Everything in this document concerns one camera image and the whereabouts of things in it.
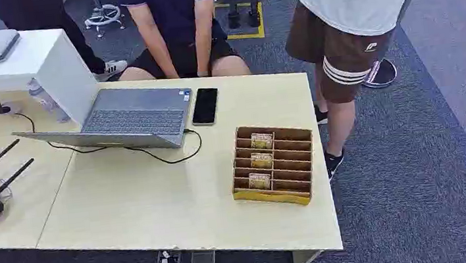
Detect wooden card box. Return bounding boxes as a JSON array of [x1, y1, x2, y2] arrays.
[[224, 118, 321, 215]]

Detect clear round holder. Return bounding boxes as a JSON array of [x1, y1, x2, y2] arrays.
[[0, 177, 14, 204]]

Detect black smartphone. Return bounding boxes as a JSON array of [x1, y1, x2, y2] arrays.
[[187, 85, 223, 129]]

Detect clear water bottle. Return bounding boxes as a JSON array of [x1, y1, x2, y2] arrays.
[[25, 74, 72, 128]]

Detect black laptop cable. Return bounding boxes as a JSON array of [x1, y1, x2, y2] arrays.
[[46, 124, 205, 179]]

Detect grey open laptop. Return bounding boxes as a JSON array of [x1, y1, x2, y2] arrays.
[[7, 78, 199, 168]]

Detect seated person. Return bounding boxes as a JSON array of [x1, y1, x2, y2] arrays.
[[108, 0, 253, 91]]

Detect person in dark trousers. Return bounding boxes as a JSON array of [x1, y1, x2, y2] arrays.
[[0, 0, 130, 95]]

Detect round black floor base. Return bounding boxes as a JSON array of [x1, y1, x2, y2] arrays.
[[359, 56, 400, 91]]

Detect gold printed card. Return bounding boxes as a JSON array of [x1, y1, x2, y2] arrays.
[[246, 170, 273, 193], [250, 131, 276, 153], [249, 150, 276, 172]]

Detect pale desk leg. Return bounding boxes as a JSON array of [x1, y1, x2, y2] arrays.
[[290, 247, 324, 263]]

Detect standing person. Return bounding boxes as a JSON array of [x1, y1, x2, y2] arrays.
[[280, 0, 460, 185]]

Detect white stool base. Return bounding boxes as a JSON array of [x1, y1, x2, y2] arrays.
[[81, 0, 128, 39]]

